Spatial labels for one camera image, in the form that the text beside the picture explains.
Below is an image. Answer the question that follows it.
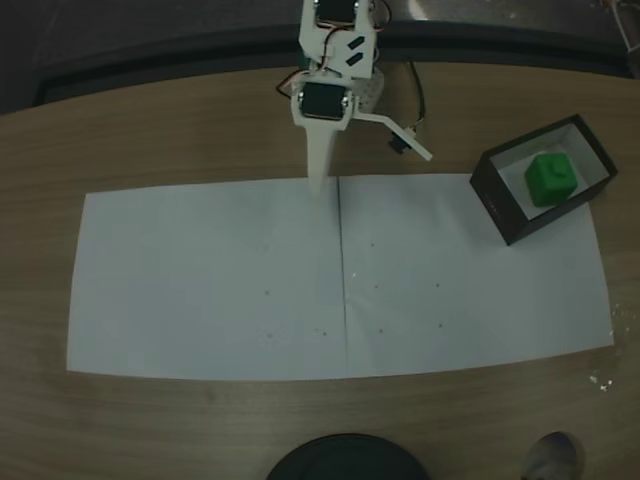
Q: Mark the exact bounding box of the person's grey shoe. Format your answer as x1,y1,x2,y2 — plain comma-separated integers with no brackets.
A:
520,430,587,480

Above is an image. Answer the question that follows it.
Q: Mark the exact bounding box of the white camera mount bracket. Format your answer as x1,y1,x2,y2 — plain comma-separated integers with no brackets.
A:
352,110,434,163

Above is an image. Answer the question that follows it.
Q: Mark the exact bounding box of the white perforated base plate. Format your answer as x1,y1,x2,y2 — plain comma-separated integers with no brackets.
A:
355,68,387,114

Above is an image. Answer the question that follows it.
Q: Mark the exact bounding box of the dark box white inside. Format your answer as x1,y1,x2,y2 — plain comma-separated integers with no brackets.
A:
469,113,620,247

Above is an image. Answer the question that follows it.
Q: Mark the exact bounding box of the black round object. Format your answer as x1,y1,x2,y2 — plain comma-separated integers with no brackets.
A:
264,432,429,480

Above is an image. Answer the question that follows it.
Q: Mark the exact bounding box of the white paper sheet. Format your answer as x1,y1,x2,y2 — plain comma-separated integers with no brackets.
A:
66,176,349,383
337,172,616,379

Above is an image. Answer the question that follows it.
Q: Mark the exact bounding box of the green cube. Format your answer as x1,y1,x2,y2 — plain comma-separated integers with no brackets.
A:
523,151,579,208

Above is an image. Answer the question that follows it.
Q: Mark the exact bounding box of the black camera cable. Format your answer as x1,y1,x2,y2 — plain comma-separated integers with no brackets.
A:
405,59,427,135

